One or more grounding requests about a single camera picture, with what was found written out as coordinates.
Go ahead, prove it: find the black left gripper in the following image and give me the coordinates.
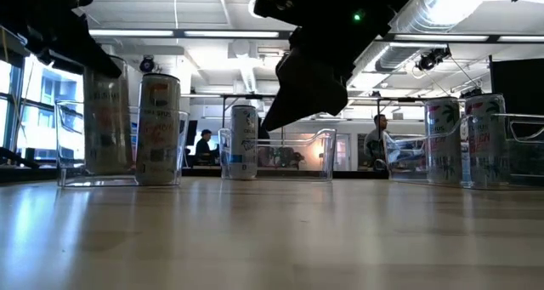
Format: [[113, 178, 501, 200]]
[[0, 0, 124, 79]]

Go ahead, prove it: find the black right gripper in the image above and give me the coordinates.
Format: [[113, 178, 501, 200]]
[[260, 0, 394, 133]]

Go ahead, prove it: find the clear plastic bin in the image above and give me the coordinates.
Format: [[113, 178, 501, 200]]
[[382, 113, 544, 192], [54, 99, 191, 189], [218, 127, 338, 182]]

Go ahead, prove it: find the Celsius Tropical Vibe can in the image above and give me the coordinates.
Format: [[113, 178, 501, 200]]
[[82, 55, 135, 176], [134, 72, 182, 187]]

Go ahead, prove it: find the Celsius Arctic Vibe can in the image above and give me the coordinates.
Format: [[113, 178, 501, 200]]
[[228, 105, 259, 180]]

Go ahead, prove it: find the Celsius Peach Vibe can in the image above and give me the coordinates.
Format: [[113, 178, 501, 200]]
[[464, 93, 511, 189], [424, 96, 464, 185]]

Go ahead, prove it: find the bright window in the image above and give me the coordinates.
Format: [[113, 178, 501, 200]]
[[16, 54, 86, 162]]

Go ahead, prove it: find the dark background equipment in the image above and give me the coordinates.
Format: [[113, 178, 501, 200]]
[[265, 147, 306, 169]]

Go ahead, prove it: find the person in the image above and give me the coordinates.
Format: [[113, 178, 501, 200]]
[[364, 113, 391, 172], [194, 128, 217, 166]]

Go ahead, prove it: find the long ceiling light bar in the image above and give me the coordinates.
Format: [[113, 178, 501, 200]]
[[87, 28, 544, 44]]

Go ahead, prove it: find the black computer monitor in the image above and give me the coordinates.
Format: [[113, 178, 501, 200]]
[[184, 119, 199, 147]]

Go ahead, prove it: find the large black panel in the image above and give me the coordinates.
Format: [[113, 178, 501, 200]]
[[489, 54, 544, 139]]

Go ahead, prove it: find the black ceiling dome camera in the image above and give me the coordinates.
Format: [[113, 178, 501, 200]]
[[139, 54, 156, 74]]

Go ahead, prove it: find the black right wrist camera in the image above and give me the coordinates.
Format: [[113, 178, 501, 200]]
[[253, 0, 337, 30]]

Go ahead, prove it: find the black aluminium table frame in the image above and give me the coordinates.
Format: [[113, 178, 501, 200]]
[[0, 165, 390, 185]]

